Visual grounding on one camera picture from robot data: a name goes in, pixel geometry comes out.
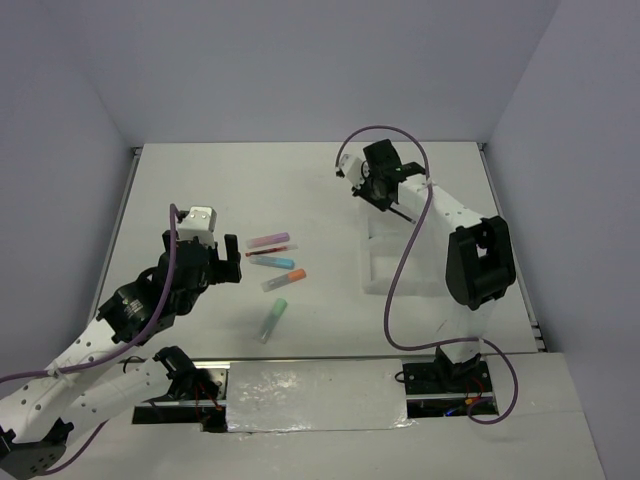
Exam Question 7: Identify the red ink pen refill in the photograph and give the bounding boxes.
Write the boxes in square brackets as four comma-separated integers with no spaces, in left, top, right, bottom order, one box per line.
[245,244,298,257]

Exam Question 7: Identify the dark blue pen refill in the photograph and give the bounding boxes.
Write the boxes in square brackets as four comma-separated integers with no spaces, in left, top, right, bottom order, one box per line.
[388,207,416,224]

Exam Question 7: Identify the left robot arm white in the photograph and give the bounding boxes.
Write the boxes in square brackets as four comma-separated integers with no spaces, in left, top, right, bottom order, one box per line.
[1,232,241,479]

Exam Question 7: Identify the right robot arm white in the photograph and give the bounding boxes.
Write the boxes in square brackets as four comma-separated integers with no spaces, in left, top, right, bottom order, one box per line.
[336,139,516,391]

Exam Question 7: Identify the blue capped lead case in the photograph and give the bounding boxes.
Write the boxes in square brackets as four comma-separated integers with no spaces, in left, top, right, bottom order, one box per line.
[248,256,295,270]

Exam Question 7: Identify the green capped lead case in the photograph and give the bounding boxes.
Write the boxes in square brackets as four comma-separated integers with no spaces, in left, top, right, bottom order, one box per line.
[258,298,288,344]

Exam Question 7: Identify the clear plastic compartment tray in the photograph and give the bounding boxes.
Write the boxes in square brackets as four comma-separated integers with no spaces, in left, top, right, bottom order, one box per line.
[358,202,449,297]

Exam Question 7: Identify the purple capped lead case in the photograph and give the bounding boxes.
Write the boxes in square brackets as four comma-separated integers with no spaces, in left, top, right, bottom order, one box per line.
[246,232,290,249]

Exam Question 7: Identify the orange capped lead case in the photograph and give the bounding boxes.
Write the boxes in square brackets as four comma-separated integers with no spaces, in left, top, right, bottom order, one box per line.
[261,269,306,292]

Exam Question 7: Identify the silver foil covered plate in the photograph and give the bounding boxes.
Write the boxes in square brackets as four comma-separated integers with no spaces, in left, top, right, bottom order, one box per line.
[226,359,413,433]

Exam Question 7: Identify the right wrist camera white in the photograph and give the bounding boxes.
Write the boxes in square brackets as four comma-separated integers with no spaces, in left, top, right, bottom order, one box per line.
[335,154,369,190]

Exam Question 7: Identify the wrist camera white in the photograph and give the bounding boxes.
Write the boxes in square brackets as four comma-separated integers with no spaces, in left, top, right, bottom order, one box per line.
[335,154,369,190]
[177,206,217,247]

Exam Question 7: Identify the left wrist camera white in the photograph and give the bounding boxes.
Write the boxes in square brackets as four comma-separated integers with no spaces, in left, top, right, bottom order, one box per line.
[177,206,217,247]

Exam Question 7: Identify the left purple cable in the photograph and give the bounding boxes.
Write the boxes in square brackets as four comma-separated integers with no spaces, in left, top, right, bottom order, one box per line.
[0,202,181,475]

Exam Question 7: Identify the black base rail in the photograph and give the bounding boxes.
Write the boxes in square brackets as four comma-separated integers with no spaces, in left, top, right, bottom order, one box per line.
[132,359,498,434]

